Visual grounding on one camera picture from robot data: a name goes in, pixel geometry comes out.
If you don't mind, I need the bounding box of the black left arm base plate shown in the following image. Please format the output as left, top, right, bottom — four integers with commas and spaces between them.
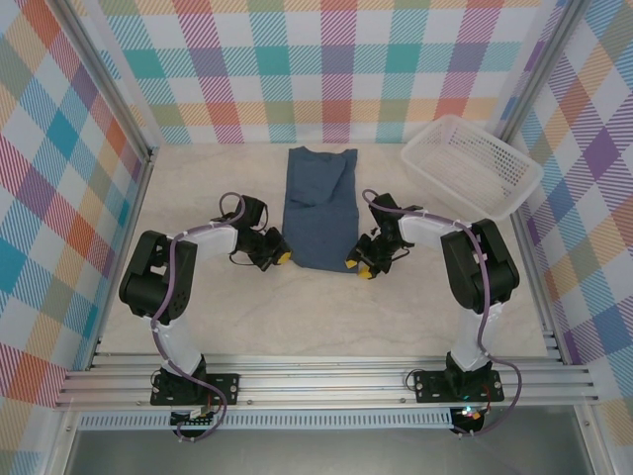
149, 372, 241, 408

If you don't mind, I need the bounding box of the white slotted cable duct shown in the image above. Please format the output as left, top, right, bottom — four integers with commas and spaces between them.
77, 413, 454, 431

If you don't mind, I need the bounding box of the aluminium frame post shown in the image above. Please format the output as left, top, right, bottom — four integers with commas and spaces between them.
493, 0, 581, 152
52, 0, 155, 160

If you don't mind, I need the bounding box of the blue t-shirt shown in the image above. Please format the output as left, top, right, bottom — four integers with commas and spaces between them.
282, 145, 361, 274

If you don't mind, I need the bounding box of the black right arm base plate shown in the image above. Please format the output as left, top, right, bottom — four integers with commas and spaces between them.
411, 369, 505, 405

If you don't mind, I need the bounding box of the white plastic laundry basket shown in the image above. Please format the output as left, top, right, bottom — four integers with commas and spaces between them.
400, 114, 544, 223

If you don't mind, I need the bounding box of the aluminium mounting rail beam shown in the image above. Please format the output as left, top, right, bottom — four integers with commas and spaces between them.
53, 351, 600, 410

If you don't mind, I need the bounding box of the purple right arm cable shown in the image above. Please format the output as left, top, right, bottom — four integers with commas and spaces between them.
361, 187, 523, 439

